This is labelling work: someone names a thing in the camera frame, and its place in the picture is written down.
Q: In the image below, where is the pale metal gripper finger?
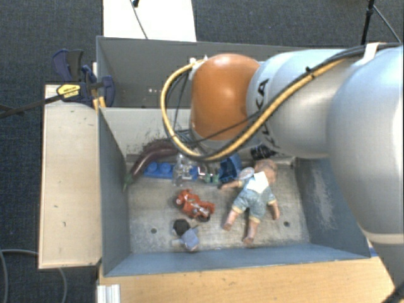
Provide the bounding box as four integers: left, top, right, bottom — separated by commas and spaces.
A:
172, 168, 194, 187
175, 153, 191, 170

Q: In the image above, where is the blue toy brick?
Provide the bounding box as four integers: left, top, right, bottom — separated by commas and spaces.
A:
143, 162, 199, 182

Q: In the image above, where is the red toy motorcycle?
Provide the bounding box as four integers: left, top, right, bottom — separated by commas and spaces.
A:
172, 188, 216, 223

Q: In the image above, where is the purple toy eggplant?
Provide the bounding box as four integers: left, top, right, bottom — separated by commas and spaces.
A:
122, 138, 178, 191

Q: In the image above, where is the blue plastic cup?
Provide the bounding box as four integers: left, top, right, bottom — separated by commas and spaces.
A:
218, 154, 243, 184

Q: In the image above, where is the grey metal bin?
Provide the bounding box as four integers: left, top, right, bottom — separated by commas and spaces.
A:
95, 35, 372, 278

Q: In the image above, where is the doll in blue overalls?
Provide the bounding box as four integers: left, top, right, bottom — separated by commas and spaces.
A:
220, 158, 281, 246

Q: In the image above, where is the pale wood board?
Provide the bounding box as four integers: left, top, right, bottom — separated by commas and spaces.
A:
37, 85, 104, 270

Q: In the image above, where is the black cylinder on white bracket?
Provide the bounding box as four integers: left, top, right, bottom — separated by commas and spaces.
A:
250, 145, 275, 162

